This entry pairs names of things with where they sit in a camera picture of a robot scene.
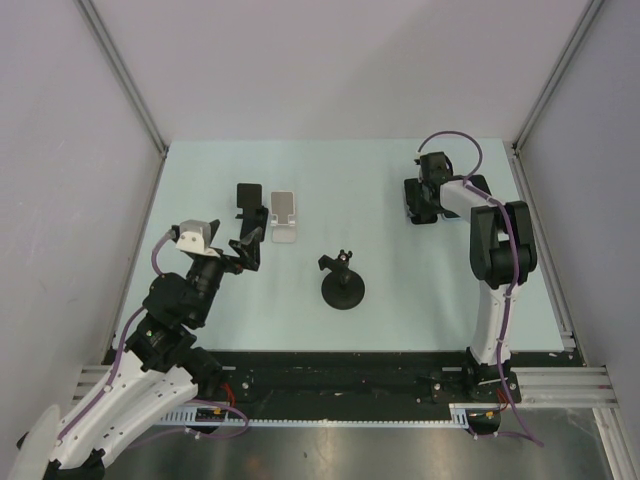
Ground black smartphone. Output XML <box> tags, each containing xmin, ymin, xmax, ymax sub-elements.
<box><xmin>404</xmin><ymin>178</ymin><xmax>424</xmax><ymax>225</ymax></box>
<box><xmin>462</xmin><ymin>174</ymin><xmax>492</xmax><ymax>202</ymax></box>

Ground white phone stand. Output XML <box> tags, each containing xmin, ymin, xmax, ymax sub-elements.
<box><xmin>270</xmin><ymin>191</ymin><xmax>297</xmax><ymax>244</ymax></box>

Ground black round-base phone holder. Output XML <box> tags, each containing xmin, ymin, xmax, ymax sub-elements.
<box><xmin>318</xmin><ymin>249</ymin><xmax>365</xmax><ymax>311</ymax></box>

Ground light blue cased smartphone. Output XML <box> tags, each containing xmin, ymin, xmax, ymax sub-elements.
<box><xmin>440</xmin><ymin>212</ymin><xmax>459</xmax><ymax>221</ymax></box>

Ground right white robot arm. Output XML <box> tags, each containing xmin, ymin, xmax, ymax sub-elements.
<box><xmin>404</xmin><ymin>152</ymin><xmax>538</xmax><ymax>402</ymax></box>

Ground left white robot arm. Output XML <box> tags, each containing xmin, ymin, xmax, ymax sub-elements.
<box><xmin>9</xmin><ymin>220</ymin><xmax>264</xmax><ymax>479</ymax></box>

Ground black folding phone stand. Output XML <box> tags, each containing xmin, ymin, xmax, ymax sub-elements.
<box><xmin>236</xmin><ymin>183</ymin><xmax>269</xmax><ymax>241</ymax></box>

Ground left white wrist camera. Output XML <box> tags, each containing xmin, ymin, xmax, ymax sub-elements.
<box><xmin>171</xmin><ymin>220</ymin><xmax>221</xmax><ymax>257</ymax></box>

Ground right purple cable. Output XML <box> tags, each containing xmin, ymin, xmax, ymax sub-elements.
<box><xmin>417</xmin><ymin>130</ymin><xmax>546</xmax><ymax>448</ymax></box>

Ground purple cable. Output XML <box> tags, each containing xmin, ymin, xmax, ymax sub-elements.
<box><xmin>54</xmin><ymin>229</ymin><xmax>251</xmax><ymax>446</ymax></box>
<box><xmin>417</xmin><ymin>130</ymin><xmax>546</xmax><ymax>448</ymax></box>

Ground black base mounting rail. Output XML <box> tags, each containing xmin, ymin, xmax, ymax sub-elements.
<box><xmin>179</xmin><ymin>349</ymin><xmax>583</xmax><ymax>422</ymax></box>

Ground white slotted cable duct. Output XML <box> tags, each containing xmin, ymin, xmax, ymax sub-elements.
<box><xmin>159</xmin><ymin>402</ymin><xmax>474</xmax><ymax>430</ymax></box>

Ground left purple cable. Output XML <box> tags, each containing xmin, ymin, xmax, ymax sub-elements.
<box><xmin>54</xmin><ymin>229</ymin><xmax>251</xmax><ymax>446</ymax></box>

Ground left aluminium corner post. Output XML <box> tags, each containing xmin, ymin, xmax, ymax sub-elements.
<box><xmin>74</xmin><ymin>0</ymin><xmax>169</xmax><ymax>159</ymax></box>

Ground aluminium corner post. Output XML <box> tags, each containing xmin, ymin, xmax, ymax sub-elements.
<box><xmin>512</xmin><ymin>0</ymin><xmax>609</xmax><ymax>151</ymax></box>
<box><xmin>74</xmin><ymin>0</ymin><xmax>169</xmax><ymax>159</ymax></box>

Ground right aluminium corner post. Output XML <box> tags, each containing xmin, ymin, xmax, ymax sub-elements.
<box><xmin>512</xmin><ymin>0</ymin><xmax>609</xmax><ymax>151</ymax></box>

